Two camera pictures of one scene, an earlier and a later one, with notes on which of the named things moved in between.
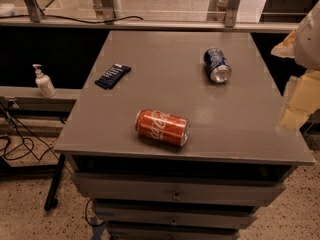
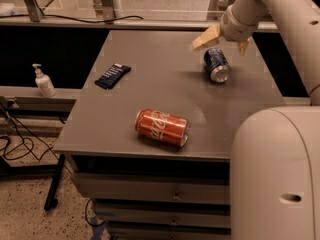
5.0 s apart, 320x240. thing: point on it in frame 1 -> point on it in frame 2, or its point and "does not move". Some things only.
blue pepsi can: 217,65 does not move
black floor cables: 1,137 does not move
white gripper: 310,42 -> 234,28
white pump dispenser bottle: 44,82 does not move
